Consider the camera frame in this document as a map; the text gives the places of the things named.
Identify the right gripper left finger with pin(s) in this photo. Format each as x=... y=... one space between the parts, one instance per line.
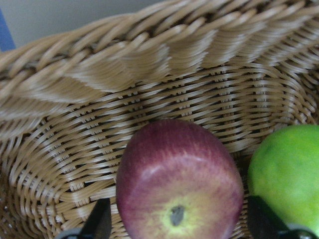
x=99 y=222

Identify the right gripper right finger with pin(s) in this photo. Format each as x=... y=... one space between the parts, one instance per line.
x=263 y=223

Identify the green apple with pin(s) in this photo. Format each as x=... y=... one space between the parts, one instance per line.
x=284 y=172

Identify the red apple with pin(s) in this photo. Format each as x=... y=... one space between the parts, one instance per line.
x=176 y=180

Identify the brown wicker basket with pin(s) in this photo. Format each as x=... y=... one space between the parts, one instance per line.
x=69 y=103

